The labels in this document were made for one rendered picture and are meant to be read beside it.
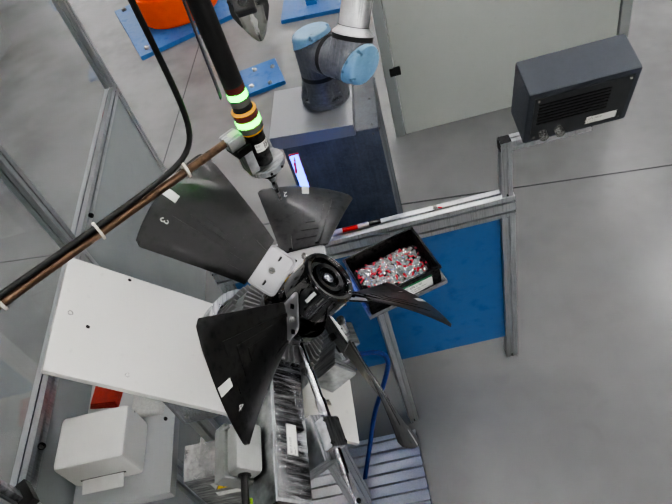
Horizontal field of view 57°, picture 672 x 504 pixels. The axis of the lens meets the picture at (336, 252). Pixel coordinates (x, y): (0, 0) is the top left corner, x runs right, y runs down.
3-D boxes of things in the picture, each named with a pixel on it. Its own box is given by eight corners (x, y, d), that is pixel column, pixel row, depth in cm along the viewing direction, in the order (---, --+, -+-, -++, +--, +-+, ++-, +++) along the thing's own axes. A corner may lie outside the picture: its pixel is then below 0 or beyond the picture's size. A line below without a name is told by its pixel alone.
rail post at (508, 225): (507, 356, 237) (501, 218, 179) (504, 348, 239) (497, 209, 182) (517, 354, 236) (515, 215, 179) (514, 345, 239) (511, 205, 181)
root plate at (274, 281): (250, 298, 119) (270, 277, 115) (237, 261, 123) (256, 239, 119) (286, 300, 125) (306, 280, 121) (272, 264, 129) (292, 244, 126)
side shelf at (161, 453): (77, 517, 144) (70, 513, 141) (99, 381, 168) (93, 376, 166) (175, 496, 141) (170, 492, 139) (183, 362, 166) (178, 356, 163)
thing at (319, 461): (305, 484, 123) (285, 488, 120) (292, 441, 128) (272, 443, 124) (344, 458, 116) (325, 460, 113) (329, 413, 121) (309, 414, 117)
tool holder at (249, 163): (254, 191, 107) (235, 148, 100) (232, 175, 112) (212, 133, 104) (293, 161, 110) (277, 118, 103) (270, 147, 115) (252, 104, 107)
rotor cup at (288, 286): (278, 341, 120) (317, 304, 113) (256, 279, 127) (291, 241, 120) (332, 340, 130) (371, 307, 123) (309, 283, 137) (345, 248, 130)
